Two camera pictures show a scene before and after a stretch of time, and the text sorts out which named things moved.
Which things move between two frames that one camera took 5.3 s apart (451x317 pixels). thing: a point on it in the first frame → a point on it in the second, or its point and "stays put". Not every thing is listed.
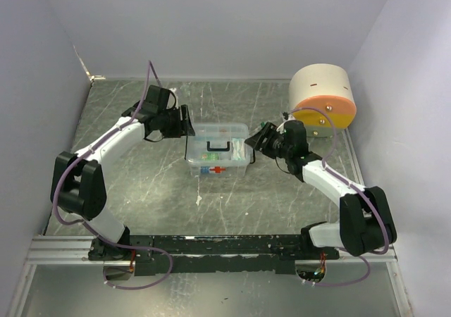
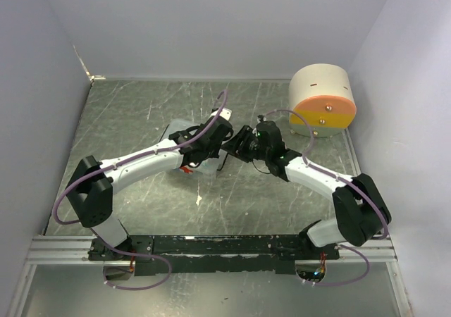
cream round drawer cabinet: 320,96 stays put
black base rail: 154,254 stays put
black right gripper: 268,139 → 243,143
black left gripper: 182,120 → 218,134
